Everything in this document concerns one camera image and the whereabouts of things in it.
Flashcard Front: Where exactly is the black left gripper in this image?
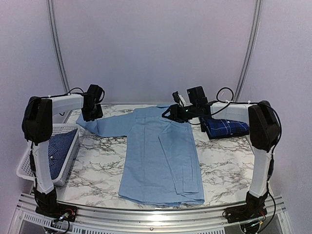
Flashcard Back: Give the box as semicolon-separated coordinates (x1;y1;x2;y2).
81;104;102;122

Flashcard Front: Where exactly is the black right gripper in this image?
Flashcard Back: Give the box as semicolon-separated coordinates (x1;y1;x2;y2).
161;104;198;123

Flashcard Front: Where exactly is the light blue long sleeve shirt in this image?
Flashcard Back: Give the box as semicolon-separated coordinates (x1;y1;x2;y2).
77;105;205;206

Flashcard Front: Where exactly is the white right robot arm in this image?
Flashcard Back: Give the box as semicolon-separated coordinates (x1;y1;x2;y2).
162;100;282;223

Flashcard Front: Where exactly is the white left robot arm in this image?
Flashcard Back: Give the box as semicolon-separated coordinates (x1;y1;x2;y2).
22;91;105;217

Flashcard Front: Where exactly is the blue checked shirt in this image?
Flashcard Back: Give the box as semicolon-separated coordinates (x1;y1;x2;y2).
48;129;77;180

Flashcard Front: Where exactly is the black folded shirt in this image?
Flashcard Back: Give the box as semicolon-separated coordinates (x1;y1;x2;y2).
201;117;251;140

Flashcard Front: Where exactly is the white plastic basket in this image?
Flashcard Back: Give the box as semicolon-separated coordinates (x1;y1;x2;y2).
16;123;81;187

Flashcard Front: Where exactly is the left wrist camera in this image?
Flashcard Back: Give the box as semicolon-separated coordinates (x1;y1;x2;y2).
87;84;105;107

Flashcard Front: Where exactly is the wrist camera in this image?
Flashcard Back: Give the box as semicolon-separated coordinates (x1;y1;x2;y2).
187;86;208;106
87;84;105;107

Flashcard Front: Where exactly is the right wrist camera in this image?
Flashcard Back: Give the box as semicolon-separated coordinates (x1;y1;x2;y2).
187;86;208;106

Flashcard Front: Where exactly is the aluminium back table rail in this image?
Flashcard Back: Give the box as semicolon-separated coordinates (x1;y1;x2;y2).
101;102;173;106

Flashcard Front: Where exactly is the left aluminium corner post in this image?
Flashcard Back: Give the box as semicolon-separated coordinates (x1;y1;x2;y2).
46;0;70;92

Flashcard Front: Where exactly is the aluminium corner post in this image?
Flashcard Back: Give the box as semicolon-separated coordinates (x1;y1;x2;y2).
46;0;70;92
234;0;263;101

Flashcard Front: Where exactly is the aluminium front frame rail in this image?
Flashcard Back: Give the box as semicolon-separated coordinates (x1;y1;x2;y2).
8;193;294;234

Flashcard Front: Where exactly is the right aluminium corner post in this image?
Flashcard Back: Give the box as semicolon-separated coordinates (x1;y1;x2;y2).
234;0;263;101

